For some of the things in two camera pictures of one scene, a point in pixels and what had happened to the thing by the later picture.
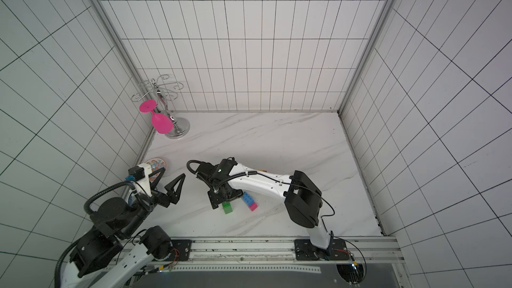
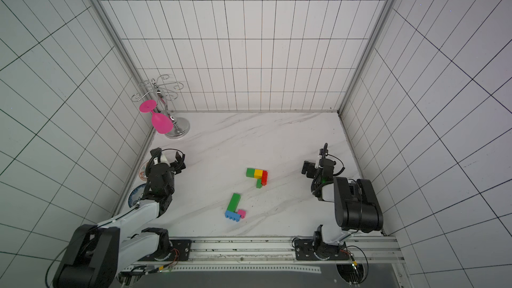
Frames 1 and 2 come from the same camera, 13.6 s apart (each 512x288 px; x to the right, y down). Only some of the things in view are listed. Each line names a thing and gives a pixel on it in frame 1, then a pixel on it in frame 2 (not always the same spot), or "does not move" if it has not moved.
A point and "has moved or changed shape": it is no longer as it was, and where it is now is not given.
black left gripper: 173,196 -> 175,165
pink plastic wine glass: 161,123 does not move
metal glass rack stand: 181,127 does not move
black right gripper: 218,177 -> 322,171
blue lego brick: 249,200 -> 233,215
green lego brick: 227,207 has moved or changed shape
